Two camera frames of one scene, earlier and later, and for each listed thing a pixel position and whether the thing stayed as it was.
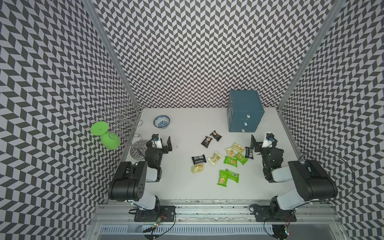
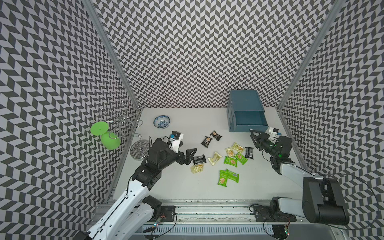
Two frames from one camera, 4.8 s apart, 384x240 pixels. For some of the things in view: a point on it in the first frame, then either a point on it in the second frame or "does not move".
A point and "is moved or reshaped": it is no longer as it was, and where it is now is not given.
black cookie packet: [206, 142] does not move
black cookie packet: [249, 153] does not move
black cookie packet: [200, 159] does not move
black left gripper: [164, 148] to [188, 158]
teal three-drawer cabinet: [244, 110] is moved or reshaped
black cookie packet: [216, 136] does not move
